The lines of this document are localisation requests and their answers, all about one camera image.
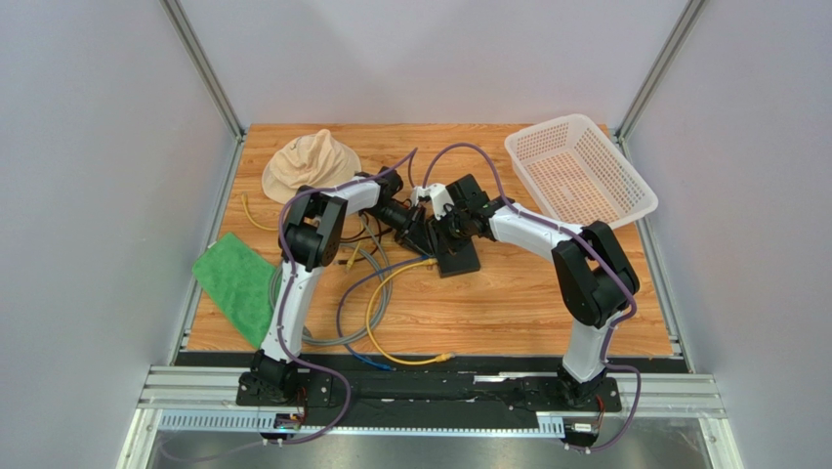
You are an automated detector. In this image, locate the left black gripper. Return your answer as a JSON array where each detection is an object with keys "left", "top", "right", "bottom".
[{"left": 365, "top": 202, "right": 435, "bottom": 260}]

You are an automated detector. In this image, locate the black network switch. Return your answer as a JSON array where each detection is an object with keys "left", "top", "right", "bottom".
[{"left": 429, "top": 224, "right": 480, "bottom": 278}]

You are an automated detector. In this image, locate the black ethernet cable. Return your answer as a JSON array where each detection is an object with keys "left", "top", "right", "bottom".
[{"left": 334, "top": 211, "right": 417, "bottom": 268}]

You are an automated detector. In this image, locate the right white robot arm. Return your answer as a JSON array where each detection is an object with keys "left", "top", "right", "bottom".
[{"left": 410, "top": 175, "right": 640, "bottom": 399}]

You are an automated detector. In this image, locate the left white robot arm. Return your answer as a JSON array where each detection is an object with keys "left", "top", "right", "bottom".
[{"left": 239, "top": 167, "right": 405, "bottom": 402}]

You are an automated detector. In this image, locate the white plastic basket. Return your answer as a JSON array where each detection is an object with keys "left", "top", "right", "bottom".
[{"left": 504, "top": 113, "right": 659, "bottom": 230}]

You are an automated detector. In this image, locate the beige bucket hat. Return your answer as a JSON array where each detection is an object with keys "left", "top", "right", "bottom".
[{"left": 261, "top": 129, "right": 362, "bottom": 203}]

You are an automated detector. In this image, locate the green microfiber cloth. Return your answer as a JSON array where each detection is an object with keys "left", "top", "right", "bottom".
[{"left": 191, "top": 233, "right": 277, "bottom": 349}]

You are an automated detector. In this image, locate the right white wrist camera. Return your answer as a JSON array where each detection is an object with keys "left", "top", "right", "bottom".
[{"left": 426, "top": 183, "right": 454, "bottom": 220}]

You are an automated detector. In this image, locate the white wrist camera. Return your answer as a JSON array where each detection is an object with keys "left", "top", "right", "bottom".
[
  {"left": 409, "top": 186, "right": 431, "bottom": 206},
  {"left": 426, "top": 183, "right": 454, "bottom": 220}
]

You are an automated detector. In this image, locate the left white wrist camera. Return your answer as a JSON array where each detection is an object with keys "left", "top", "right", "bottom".
[{"left": 409, "top": 186, "right": 431, "bottom": 206}]

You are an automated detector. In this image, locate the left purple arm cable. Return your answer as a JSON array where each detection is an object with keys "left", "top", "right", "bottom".
[{"left": 276, "top": 148, "right": 419, "bottom": 447}]

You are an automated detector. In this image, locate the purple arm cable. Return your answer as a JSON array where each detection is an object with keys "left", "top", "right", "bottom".
[
  {"left": 276, "top": 148, "right": 419, "bottom": 447},
  {"left": 421, "top": 143, "right": 645, "bottom": 454}
]

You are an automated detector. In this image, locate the blue ethernet cable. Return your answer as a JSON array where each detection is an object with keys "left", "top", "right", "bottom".
[{"left": 336, "top": 256, "right": 431, "bottom": 372}]

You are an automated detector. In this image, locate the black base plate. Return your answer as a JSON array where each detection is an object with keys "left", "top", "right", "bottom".
[{"left": 235, "top": 354, "right": 623, "bottom": 430}]

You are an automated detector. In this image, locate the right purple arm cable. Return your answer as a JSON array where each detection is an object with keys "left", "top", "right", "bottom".
[{"left": 421, "top": 143, "right": 645, "bottom": 454}]

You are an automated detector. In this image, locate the aluminium frame rail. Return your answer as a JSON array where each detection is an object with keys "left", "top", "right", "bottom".
[{"left": 117, "top": 366, "right": 743, "bottom": 468}]

